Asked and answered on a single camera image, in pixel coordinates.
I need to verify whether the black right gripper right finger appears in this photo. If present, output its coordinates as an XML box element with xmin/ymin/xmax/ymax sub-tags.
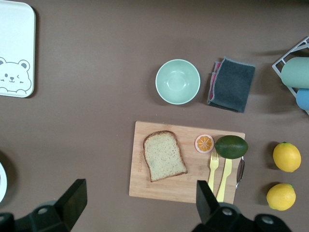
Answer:
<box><xmin>193</xmin><ymin>180</ymin><xmax>254</xmax><ymax>232</ymax></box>

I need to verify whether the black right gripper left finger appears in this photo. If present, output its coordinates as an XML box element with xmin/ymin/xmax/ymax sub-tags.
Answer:
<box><xmin>16</xmin><ymin>178</ymin><xmax>87</xmax><ymax>232</ymax></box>

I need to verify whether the toast bread slice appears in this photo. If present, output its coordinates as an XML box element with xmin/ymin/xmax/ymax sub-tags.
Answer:
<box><xmin>142</xmin><ymin>130</ymin><xmax>188</xmax><ymax>183</ymax></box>

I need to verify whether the white round plate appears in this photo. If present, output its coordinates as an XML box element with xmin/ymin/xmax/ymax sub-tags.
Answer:
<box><xmin>0</xmin><ymin>161</ymin><xmax>8</xmax><ymax>203</ymax></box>

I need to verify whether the wooden cutting board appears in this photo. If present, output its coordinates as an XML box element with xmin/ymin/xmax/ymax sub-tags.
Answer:
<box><xmin>128</xmin><ymin>121</ymin><xmax>246</xmax><ymax>204</ymax></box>

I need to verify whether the yellow plastic knife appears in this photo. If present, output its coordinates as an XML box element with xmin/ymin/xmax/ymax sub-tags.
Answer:
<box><xmin>216</xmin><ymin>158</ymin><xmax>232</xmax><ymax>203</ymax></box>

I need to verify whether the yellow plastic fork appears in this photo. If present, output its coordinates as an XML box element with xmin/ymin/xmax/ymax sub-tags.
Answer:
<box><xmin>207</xmin><ymin>151</ymin><xmax>219</xmax><ymax>193</ymax></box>

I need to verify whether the orange slice toy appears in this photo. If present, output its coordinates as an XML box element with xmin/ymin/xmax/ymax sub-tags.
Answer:
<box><xmin>194</xmin><ymin>134</ymin><xmax>215</xmax><ymax>154</ymax></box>

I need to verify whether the dark green avocado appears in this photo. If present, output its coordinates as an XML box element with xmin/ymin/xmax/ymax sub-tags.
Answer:
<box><xmin>214</xmin><ymin>135</ymin><xmax>249</xmax><ymax>160</ymax></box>

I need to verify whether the yellow lemon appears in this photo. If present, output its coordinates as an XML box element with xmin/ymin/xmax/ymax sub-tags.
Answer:
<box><xmin>272</xmin><ymin>142</ymin><xmax>302</xmax><ymax>173</ymax></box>
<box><xmin>266</xmin><ymin>183</ymin><xmax>296</xmax><ymax>211</ymax></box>

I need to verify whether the dark grey folded cloth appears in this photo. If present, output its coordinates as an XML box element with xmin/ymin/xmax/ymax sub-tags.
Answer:
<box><xmin>207</xmin><ymin>57</ymin><xmax>256</xmax><ymax>114</ymax></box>

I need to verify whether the pink folded cloth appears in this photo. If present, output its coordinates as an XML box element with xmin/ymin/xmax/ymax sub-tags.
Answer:
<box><xmin>209</xmin><ymin>61</ymin><xmax>222</xmax><ymax>100</ymax></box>

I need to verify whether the light green bowl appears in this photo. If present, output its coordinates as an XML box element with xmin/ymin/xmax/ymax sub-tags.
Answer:
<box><xmin>155</xmin><ymin>58</ymin><xmax>201</xmax><ymax>105</ymax></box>

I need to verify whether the light blue cup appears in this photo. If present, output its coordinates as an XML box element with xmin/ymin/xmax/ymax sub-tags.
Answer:
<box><xmin>296</xmin><ymin>88</ymin><xmax>309</xmax><ymax>111</ymax></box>

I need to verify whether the pale green cup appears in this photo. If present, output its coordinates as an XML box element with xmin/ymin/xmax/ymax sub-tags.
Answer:
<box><xmin>281</xmin><ymin>57</ymin><xmax>309</xmax><ymax>88</ymax></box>

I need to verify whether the cream bear print tray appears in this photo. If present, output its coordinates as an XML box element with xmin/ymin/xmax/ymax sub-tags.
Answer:
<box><xmin>0</xmin><ymin>0</ymin><xmax>36</xmax><ymax>99</ymax></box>

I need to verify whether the white wire rack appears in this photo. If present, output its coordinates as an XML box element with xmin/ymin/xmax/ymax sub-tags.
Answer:
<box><xmin>272</xmin><ymin>36</ymin><xmax>309</xmax><ymax>116</ymax></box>

